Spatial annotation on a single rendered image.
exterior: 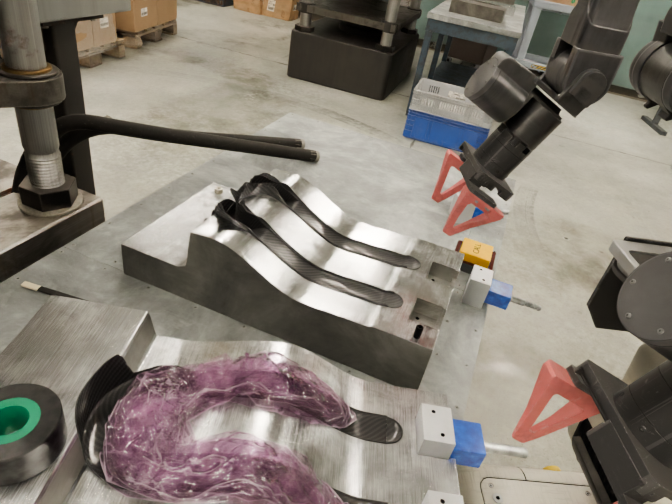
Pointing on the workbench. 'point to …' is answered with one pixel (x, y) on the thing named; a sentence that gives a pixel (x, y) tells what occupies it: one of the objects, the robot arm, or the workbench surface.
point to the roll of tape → (29, 431)
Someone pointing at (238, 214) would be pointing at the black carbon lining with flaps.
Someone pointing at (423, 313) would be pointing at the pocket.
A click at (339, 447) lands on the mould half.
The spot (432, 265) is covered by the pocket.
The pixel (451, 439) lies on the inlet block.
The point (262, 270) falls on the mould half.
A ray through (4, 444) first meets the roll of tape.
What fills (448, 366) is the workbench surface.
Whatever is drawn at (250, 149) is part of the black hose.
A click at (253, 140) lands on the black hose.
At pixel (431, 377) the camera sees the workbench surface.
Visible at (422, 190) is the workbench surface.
